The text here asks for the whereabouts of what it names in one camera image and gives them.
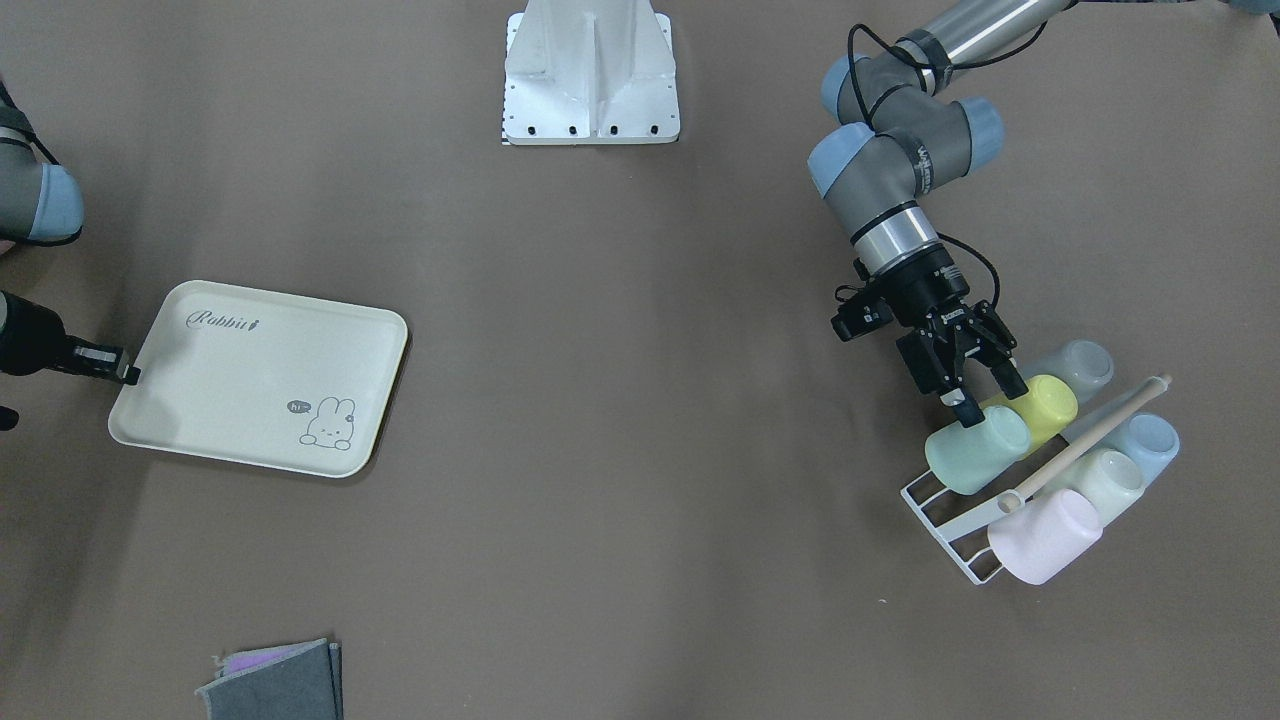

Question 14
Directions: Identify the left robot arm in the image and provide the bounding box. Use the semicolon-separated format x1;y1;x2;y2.
808;1;1069;427

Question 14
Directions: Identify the grey folded cloth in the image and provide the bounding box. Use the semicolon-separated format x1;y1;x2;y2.
195;638;344;719

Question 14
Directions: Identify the cream rabbit tray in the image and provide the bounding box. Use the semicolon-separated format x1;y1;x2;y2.
108;281;410;479

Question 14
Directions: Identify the yellow cup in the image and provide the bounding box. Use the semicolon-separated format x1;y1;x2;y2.
980;374;1079;459

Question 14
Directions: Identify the blue cup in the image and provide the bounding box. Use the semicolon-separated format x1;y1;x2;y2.
1097;413;1181;487

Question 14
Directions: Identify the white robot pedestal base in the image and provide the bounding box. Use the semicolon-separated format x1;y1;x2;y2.
500;1;681;146

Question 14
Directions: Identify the green cup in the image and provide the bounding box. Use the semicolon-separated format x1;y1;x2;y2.
924;405;1030;495

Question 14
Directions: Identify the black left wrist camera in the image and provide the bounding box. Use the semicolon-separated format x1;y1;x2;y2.
829;284;893;342

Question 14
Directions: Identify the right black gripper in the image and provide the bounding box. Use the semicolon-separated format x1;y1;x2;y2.
1;291;141;386

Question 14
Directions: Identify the grey cup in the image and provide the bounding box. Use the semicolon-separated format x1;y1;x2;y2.
1018;340;1116;406

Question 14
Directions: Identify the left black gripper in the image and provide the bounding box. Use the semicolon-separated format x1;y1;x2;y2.
864;245;1029;428

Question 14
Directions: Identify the white cup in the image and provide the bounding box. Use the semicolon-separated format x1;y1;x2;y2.
1042;448;1147;527

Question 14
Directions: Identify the white wire cup rack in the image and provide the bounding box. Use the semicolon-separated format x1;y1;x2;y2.
900;375;1172;585

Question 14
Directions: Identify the pink cup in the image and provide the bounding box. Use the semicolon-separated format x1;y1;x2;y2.
987;489;1103;585

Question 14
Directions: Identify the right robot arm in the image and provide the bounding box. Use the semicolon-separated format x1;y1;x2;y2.
1;87;141;386

